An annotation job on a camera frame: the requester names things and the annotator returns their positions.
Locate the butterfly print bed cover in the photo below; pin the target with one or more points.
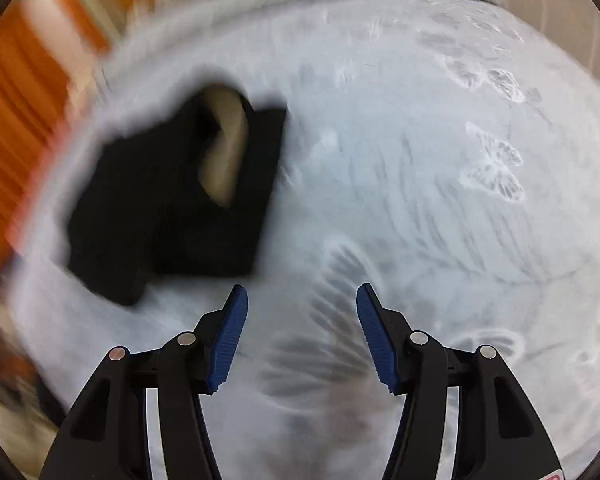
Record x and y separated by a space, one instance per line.
441 150

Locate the orange curtain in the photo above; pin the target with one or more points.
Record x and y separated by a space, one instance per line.
48 49

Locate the black pants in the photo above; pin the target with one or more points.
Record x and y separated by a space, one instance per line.
183 198

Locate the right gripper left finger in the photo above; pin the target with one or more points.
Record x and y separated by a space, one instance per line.
105 435

